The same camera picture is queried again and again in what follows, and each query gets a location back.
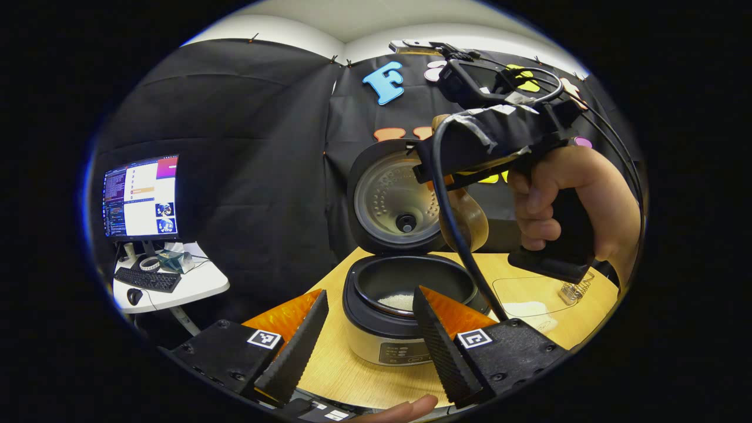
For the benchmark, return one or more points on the white rice heap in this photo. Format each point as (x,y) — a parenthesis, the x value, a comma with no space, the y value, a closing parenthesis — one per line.
(399,301)
(526,308)

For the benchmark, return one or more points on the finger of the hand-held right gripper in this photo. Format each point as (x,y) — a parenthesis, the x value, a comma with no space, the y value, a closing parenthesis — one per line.
(426,174)

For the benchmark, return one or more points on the teal object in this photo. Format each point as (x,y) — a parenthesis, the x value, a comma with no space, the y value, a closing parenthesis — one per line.
(173,261)

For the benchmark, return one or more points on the black computer mouse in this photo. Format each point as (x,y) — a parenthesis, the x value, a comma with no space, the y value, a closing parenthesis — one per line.
(134,296)

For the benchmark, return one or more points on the wooden spoon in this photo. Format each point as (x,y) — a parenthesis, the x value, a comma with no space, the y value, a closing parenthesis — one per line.
(470,223)

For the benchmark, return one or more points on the white side table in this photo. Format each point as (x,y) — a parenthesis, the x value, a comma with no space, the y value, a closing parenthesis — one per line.
(200,285)

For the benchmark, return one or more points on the black keyboard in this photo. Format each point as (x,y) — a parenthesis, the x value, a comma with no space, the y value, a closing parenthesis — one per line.
(147,279)

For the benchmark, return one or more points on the clear plastic container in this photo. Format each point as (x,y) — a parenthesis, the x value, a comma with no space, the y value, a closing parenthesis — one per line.
(529,288)

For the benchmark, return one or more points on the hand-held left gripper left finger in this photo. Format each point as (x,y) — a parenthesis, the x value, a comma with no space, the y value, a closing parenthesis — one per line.
(296,352)

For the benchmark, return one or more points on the computer monitor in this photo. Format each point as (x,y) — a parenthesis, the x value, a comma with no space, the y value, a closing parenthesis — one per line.
(141,200)

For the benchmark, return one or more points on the black silver rice cooker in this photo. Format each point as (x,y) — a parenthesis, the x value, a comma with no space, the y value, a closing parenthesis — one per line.
(370,320)

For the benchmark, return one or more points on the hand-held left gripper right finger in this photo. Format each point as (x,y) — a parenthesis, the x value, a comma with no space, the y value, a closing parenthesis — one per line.
(440,352)

